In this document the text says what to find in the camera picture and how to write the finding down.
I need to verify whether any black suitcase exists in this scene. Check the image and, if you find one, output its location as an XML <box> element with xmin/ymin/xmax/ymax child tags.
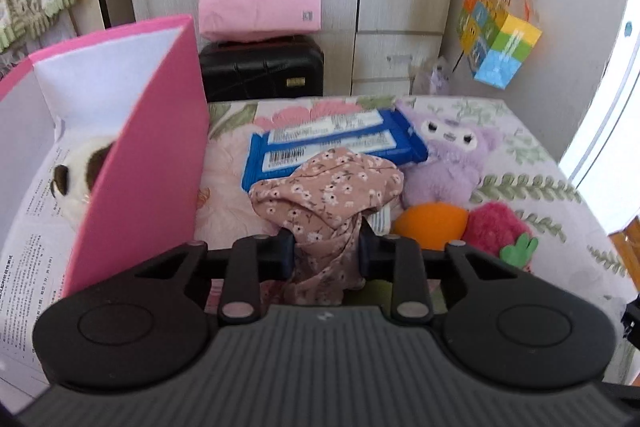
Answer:
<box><xmin>199</xmin><ymin>34</ymin><xmax>326</xmax><ymax>104</ymax></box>

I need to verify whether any colourful gift bag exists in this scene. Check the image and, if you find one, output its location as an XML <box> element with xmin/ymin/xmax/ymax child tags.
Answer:
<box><xmin>457</xmin><ymin>0</ymin><xmax>543</xmax><ymax>90</ymax></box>

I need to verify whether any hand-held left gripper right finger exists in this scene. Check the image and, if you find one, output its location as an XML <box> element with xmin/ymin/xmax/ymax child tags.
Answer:
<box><xmin>356</xmin><ymin>222</ymin><xmax>527</xmax><ymax>327</ymax></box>

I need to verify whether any pink strawberry plush toy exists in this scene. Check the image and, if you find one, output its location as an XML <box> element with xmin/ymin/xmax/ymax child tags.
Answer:
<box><xmin>465</xmin><ymin>201</ymin><xmax>541</xmax><ymax>273</ymax></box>

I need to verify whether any panda plush toy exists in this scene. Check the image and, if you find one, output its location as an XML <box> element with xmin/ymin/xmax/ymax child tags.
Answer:
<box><xmin>52</xmin><ymin>139</ymin><xmax>118</xmax><ymax>233</ymax></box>

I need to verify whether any pink cardboard box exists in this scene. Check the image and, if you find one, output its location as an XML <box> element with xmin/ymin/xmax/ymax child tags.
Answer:
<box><xmin>0</xmin><ymin>14</ymin><xmax>211</xmax><ymax>413</ymax></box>

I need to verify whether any orange plush toy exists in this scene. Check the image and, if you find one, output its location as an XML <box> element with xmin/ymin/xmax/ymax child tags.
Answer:
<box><xmin>391</xmin><ymin>202</ymin><xmax>471</xmax><ymax>252</ymax></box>

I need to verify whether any wooden furniture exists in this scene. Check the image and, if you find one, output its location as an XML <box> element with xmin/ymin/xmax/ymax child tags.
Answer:
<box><xmin>607</xmin><ymin>217</ymin><xmax>640</xmax><ymax>293</ymax></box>

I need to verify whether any floral pink cloth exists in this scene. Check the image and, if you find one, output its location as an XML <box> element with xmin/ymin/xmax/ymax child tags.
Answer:
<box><xmin>248</xmin><ymin>147</ymin><xmax>405</xmax><ymax>307</ymax></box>

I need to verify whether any floral bedsheet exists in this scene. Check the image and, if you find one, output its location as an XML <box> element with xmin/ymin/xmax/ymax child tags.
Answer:
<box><xmin>192</xmin><ymin>94</ymin><xmax>640</xmax><ymax>388</ymax></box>

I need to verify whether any printed paper sheet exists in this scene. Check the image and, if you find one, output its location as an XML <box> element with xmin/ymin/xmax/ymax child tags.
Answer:
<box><xmin>0</xmin><ymin>142</ymin><xmax>91</xmax><ymax>408</ymax></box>

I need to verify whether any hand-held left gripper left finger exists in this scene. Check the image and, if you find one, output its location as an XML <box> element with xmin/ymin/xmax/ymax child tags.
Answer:
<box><xmin>132</xmin><ymin>227</ymin><xmax>297</xmax><ymax>327</ymax></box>

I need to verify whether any purple plush toy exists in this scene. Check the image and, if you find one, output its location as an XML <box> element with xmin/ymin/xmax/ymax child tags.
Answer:
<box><xmin>395</xmin><ymin>102</ymin><xmax>503</xmax><ymax>210</ymax></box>

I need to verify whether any blue wipes packet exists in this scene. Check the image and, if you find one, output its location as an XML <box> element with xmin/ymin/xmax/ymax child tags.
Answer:
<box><xmin>252</xmin><ymin>108</ymin><xmax>401</xmax><ymax>146</ymax></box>
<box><xmin>241</xmin><ymin>109</ymin><xmax>430</xmax><ymax>194</ymax></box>

